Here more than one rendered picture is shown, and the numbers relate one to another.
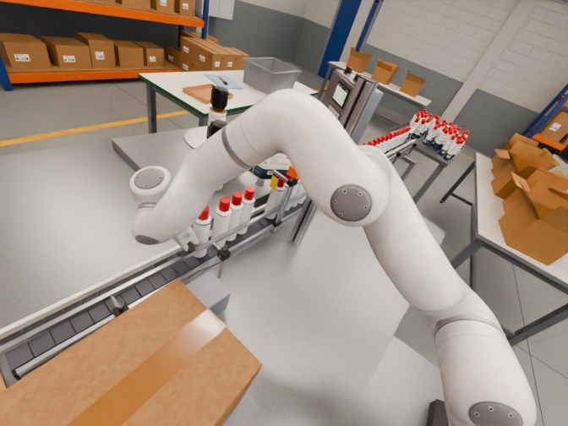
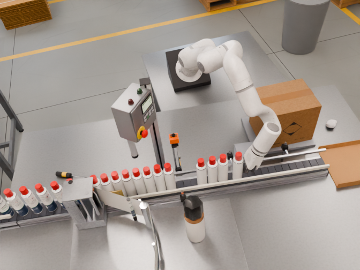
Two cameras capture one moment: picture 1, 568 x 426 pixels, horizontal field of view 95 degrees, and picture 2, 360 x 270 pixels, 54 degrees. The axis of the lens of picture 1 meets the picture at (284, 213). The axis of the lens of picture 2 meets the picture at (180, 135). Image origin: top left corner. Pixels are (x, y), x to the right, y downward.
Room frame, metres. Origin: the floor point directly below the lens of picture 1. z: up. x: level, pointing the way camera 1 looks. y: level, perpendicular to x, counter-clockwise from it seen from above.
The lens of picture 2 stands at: (1.32, 1.00, 2.44)
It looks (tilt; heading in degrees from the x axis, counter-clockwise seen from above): 48 degrees down; 240
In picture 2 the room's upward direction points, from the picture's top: 7 degrees counter-clockwise
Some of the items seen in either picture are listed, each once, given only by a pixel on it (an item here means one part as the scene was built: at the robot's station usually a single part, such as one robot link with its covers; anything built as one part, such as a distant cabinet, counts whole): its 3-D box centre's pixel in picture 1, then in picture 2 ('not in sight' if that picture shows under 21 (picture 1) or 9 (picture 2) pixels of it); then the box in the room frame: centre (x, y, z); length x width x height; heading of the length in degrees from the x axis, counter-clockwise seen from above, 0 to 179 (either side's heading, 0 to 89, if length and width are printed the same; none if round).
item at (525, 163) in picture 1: (523, 179); not in sight; (2.49, -1.91, 0.97); 0.45 x 0.44 x 0.37; 72
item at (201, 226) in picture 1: (200, 232); (238, 166); (0.55, 0.22, 0.98); 0.05 x 0.05 x 0.20
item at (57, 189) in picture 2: not in sight; (60, 194); (1.35, -0.20, 0.98); 0.05 x 0.05 x 0.20
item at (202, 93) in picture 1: (209, 93); not in sight; (2.13, 0.93, 0.82); 0.34 x 0.24 x 0.04; 165
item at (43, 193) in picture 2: not in sight; (45, 197); (1.42, -0.24, 0.98); 0.05 x 0.05 x 0.20
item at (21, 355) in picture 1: (266, 220); (173, 190); (0.85, 0.06, 0.86); 1.65 x 0.08 x 0.04; 152
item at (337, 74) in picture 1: (344, 110); (135, 113); (0.91, -0.06, 1.38); 0.17 x 0.10 x 0.19; 27
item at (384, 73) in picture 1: (384, 72); not in sight; (6.36, -0.90, 0.96); 0.44 x 0.44 x 0.37; 67
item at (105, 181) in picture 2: not in sight; (108, 187); (1.14, -0.09, 0.98); 0.05 x 0.05 x 0.20
